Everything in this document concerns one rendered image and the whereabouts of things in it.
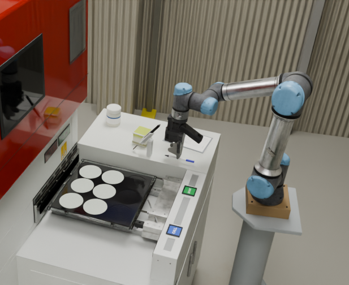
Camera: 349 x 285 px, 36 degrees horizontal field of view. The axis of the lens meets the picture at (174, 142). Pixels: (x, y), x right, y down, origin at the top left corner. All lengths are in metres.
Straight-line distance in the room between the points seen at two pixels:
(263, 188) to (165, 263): 0.52
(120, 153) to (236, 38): 2.11
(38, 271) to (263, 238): 1.03
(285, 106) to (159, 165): 0.71
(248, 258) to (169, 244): 0.70
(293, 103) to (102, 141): 0.97
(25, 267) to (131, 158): 0.68
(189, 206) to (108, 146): 0.53
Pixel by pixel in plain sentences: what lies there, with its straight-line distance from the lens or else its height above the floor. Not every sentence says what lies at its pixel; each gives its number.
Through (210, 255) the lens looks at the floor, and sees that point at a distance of 3.41.
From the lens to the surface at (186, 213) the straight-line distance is 2.21.
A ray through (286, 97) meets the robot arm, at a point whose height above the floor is 1.48.
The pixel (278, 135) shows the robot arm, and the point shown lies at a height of 1.30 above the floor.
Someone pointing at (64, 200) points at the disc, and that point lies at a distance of 2.33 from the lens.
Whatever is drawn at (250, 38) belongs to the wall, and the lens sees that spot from 4.36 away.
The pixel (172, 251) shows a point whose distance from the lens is 2.04.
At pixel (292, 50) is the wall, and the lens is 4.43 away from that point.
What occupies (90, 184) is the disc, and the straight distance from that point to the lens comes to 2.41.
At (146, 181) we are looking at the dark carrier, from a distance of 2.44.
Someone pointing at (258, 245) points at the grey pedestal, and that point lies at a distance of 2.62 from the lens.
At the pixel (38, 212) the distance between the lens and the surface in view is 2.28.
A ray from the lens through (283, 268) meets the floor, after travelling 3.45.
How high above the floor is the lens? 2.41
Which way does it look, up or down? 34 degrees down
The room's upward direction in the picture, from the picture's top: 7 degrees clockwise
